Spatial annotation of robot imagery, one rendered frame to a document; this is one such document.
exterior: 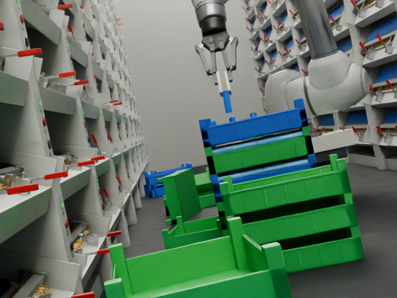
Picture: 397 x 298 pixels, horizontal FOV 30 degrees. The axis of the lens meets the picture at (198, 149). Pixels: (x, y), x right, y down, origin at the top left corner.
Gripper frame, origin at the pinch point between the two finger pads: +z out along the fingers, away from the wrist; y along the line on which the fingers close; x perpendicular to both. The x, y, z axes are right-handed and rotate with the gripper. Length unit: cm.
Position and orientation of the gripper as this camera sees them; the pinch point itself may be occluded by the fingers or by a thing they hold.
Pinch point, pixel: (223, 83)
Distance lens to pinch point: 215.1
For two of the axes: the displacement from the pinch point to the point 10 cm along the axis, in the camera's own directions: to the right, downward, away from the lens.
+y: -9.8, 2.0, 0.9
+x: -1.6, -3.7, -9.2
